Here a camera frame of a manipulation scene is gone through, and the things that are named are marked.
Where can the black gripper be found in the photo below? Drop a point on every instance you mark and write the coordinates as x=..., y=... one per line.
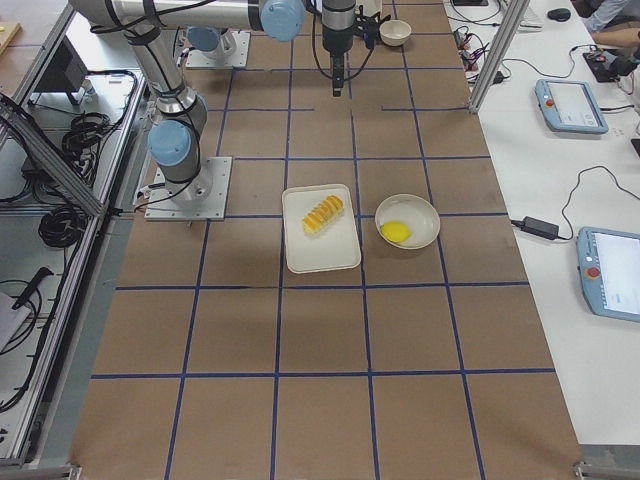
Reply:
x=336, y=39

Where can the yellow sliced bread loaf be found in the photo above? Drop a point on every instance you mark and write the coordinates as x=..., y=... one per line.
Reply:
x=325, y=212

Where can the person forearm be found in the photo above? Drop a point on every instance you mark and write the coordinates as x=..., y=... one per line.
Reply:
x=623, y=38

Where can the black dish rack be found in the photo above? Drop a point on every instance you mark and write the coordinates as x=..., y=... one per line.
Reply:
x=368, y=27

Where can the small cream bowl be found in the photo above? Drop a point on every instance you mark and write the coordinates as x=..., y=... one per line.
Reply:
x=395, y=33

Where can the cream round bowl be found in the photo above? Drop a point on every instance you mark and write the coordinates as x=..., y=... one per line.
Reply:
x=417, y=213

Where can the yellow lemon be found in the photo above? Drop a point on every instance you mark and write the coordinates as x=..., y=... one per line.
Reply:
x=395, y=232

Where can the white rectangular tray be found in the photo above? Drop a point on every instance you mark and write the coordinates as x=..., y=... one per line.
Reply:
x=336, y=247

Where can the black computer mouse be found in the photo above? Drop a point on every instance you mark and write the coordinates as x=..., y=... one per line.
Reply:
x=559, y=14

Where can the upper blue teach pendant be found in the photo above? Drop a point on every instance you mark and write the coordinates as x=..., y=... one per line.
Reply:
x=570, y=107

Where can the blue teach pendant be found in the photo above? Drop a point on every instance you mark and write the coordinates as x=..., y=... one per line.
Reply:
x=570, y=107
x=608, y=265

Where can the black power adapter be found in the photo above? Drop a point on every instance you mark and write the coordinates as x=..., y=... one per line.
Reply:
x=540, y=228

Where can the black monitor box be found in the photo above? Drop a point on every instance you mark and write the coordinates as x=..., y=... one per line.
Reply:
x=65, y=73

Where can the lower blue teach pendant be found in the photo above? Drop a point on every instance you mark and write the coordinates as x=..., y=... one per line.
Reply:
x=608, y=265

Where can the aluminium frame post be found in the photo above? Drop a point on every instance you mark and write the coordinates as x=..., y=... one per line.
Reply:
x=499, y=46

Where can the aluminium frame beam left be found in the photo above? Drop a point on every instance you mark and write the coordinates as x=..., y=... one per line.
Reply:
x=44, y=153

